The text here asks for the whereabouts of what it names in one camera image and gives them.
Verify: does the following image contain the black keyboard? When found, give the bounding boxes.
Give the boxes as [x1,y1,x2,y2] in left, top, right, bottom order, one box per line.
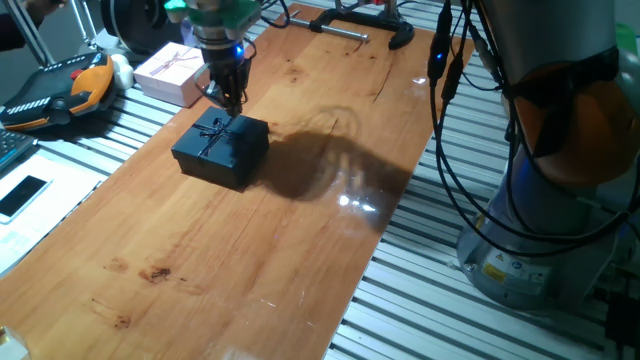
[0,127,37,171]

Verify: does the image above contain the wooden board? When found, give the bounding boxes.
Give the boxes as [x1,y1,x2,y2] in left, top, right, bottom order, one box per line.
[0,3,476,360]

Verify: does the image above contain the green cloth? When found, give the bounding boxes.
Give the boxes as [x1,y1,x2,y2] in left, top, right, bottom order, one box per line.
[614,22,640,56]

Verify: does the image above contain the person forearm dark sleeve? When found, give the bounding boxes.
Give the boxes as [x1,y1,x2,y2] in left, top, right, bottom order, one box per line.
[0,0,69,54]

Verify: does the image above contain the black orange teach pendant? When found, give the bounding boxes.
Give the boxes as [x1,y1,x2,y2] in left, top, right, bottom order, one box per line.
[0,51,117,134]

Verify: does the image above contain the white paper sheet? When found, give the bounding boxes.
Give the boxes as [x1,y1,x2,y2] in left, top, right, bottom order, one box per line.
[0,152,109,276]

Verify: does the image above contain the black gift box base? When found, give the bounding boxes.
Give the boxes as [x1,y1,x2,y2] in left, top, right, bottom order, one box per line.
[174,162,269,191]

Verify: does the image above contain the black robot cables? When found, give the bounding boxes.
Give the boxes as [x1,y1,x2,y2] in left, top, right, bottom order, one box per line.
[427,0,640,259]

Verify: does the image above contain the slanted metal strut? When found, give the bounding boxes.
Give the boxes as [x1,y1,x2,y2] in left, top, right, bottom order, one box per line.
[68,0,99,49]
[4,0,56,66]

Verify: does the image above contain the black screw clamp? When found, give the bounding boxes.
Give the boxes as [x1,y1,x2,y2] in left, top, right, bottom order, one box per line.
[287,0,416,51]

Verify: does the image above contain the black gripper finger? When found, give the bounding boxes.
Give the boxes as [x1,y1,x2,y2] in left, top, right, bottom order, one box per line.
[231,74,249,119]
[215,79,234,117]

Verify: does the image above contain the black gift box lid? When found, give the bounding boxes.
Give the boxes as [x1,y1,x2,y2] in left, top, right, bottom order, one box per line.
[170,105,271,181]

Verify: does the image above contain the black filament spool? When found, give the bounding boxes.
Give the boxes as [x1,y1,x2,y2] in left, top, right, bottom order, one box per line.
[99,0,184,56]

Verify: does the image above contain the white smartphone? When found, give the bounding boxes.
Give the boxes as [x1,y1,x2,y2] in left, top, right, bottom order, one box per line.
[0,174,53,225]

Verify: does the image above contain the white box gold ribbon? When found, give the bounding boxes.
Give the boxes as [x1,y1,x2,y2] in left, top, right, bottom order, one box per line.
[0,325,31,360]

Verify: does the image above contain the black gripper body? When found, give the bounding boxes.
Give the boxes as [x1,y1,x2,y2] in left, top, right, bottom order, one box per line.
[201,39,254,96]

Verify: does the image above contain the pink gift box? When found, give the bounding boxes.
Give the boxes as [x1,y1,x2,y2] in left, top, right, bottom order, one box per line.
[132,41,209,109]

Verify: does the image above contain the white figurine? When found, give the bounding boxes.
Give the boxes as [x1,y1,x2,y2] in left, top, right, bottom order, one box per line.
[109,53,136,91]

